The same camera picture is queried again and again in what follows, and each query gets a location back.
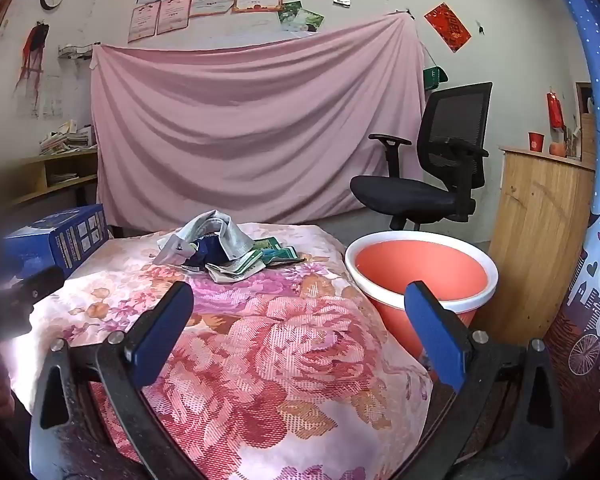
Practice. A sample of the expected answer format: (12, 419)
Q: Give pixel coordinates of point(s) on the stack of books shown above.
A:
(65, 137)

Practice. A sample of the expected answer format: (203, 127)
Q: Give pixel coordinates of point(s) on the green packet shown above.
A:
(275, 252)

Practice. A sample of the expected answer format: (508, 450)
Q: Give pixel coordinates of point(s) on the green flower photo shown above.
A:
(310, 21)
(287, 12)

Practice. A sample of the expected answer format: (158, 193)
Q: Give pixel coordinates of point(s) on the wooden framed picture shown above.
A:
(585, 105)

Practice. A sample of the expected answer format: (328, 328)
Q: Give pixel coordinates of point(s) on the wooden cabinet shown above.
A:
(535, 240)

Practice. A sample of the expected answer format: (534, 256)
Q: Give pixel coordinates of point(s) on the pink hanging sheet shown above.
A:
(255, 135)

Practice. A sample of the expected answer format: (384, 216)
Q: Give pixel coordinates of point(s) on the wooden wall shelf unit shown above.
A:
(35, 165)

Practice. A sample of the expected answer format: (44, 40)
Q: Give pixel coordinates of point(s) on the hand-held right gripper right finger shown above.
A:
(432, 335)

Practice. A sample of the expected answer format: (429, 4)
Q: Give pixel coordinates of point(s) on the red cup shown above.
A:
(535, 142)

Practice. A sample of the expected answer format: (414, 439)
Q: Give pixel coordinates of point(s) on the black wall hook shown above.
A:
(480, 28)

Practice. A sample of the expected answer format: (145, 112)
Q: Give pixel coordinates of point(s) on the papers in shelf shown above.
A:
(62, 178)

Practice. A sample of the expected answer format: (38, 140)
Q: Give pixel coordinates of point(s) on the floral blanket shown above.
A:
(280, 350)

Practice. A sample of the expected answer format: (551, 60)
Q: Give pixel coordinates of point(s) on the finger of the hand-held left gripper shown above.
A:
(42, 282)

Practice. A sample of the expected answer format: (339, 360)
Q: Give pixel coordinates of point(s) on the green hanging bag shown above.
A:
(434, 79)

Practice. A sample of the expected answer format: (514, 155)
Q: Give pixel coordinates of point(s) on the red tassel wall decoration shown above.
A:
(32, 45)

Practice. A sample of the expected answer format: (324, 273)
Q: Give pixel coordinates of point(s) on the group of wall certificates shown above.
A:
(205, 2)

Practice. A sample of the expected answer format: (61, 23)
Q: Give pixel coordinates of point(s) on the black office chair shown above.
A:
(455, 125)

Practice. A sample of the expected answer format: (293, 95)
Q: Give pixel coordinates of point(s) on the red hanging ornament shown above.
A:
(555, 110)

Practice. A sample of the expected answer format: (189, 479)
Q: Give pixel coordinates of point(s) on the dark blue packet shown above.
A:
(205, 254)

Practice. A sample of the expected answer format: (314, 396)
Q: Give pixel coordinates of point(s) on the blue cardboard box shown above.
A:
(50, 245)

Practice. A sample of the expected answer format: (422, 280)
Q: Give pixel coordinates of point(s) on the red paper wall envelope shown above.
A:
(447, 27)

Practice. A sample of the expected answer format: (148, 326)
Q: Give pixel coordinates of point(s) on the orange bucket with white rim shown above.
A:
(420, 265)

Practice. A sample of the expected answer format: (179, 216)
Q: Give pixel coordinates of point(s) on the white green wrapper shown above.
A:
(235, 270)

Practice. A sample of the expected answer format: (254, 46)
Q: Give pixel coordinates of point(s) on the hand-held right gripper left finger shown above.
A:
(162, 332)

